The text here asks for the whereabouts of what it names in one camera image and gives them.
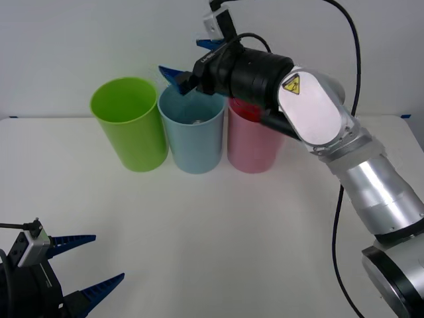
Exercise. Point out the green plastic bin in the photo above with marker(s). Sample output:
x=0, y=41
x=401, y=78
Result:
x=132, y=142

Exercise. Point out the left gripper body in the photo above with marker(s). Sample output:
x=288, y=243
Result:
x=36, y=291

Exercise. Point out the pale blue plastic bin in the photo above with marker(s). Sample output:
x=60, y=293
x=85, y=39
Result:
x=195, y=149

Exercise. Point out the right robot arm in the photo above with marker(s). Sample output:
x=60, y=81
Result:
x=311, y=106

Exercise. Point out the pink plastic bin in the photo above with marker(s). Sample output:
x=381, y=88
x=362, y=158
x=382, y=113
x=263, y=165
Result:
x=251, y=145

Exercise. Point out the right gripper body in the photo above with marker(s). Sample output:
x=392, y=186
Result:
x=215, y=71

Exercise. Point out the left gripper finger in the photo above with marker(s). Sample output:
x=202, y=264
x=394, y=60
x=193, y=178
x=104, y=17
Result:
x=71, y=243
x=94, y=293

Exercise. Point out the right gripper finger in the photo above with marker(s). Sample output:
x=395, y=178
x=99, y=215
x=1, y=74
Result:
x=209, y=43
x=175, y=77

